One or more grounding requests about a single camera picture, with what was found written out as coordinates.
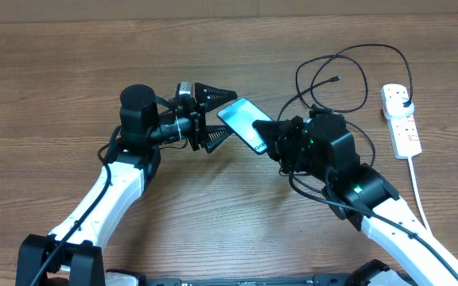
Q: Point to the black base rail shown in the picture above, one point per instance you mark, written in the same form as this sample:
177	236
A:
374	272

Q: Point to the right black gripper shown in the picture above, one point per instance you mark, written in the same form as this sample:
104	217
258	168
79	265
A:
278	141

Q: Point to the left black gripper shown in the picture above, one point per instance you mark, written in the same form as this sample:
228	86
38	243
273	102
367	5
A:
197	117

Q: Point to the cardboard backdrop panel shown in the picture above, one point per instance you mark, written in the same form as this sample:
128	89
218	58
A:
15	11

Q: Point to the white power strip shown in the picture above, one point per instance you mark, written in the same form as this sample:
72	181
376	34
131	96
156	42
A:
403	131

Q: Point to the Samsung Galaxy smartphone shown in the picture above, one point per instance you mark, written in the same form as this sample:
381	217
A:
240	116

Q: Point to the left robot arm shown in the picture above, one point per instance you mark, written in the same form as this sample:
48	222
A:
130	161

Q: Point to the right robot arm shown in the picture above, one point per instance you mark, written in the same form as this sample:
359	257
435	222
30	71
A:
324	148

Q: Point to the white charger adapter plug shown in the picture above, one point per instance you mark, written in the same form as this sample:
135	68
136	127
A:
396	108

